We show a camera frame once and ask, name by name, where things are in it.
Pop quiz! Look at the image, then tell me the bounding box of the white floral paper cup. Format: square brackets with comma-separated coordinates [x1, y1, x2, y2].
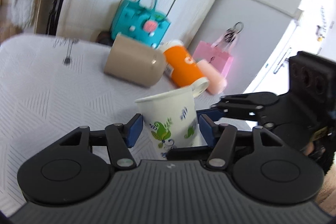
[135, 86, 202, 159]

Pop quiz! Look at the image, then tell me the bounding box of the pink cup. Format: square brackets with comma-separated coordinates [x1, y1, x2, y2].
[197, 60, 227, 95]

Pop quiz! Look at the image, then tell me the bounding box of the beige cup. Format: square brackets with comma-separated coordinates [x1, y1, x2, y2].
[104, 34, 166, 87]

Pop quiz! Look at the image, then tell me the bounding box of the orange cup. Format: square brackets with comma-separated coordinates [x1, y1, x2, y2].
[158, 40, 210, 98]

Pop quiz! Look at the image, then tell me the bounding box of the pink gift bag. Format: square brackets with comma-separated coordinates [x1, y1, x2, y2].
[193, 35, 234, 78]

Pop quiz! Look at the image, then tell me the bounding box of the black keyring bunch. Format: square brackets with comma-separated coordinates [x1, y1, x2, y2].
[224, 22, 244, 43]

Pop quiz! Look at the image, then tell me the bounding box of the white patterned tablecloth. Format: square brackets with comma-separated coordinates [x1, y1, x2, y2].
[1, 35, 210, 223]

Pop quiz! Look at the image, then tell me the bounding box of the black bag behind table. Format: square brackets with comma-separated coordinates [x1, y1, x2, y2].
[96, 31, 114, 47]

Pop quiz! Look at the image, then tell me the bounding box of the teal handbag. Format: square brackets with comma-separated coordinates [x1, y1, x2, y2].
[110, 0, 170, 49]

